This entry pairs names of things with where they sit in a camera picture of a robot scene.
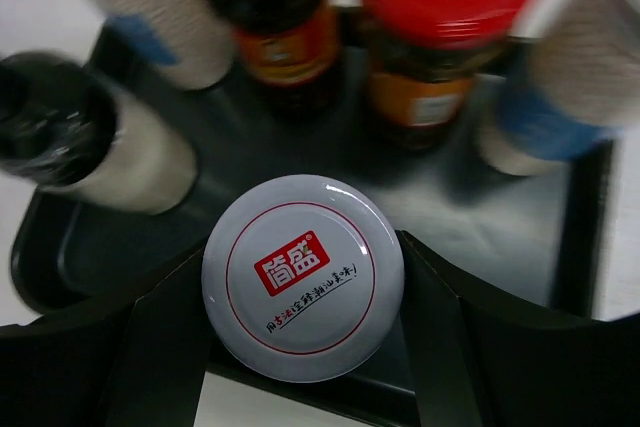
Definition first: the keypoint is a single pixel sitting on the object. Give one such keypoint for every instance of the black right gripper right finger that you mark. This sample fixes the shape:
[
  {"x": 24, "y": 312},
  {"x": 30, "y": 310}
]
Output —
[{"x": 480, "y": 356}]

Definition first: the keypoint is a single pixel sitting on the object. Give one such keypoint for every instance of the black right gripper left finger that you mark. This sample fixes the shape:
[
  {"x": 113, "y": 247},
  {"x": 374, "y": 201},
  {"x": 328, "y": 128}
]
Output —
[{"x": 135, "y": 357}]

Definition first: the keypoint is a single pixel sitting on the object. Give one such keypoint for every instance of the black knob grinder bottle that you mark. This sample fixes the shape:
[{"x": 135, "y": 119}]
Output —
[{"x": 74, "y": 133}]

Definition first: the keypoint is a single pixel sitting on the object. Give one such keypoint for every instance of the white lid blue label shaker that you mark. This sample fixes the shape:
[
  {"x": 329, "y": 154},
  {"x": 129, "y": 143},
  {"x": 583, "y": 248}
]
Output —
[{"x": 572, "y": 90}]

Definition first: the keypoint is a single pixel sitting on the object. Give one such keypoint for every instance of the red lid sauce jar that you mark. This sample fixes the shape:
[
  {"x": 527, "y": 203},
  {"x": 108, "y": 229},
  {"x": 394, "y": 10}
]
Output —
[
  {"x": 424, "y": 55},
  {"x": 291, "y": 49}
]

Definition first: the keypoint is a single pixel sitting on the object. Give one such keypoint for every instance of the silver lid blue label shaker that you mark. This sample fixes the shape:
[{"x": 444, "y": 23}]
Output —
[{"x": 184, "y": 40}]

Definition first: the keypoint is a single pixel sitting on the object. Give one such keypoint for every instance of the black plastic tray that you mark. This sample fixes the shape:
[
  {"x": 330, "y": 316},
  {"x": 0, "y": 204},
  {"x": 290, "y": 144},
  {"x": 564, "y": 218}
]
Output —
[{"x": 536, "y": 238}]

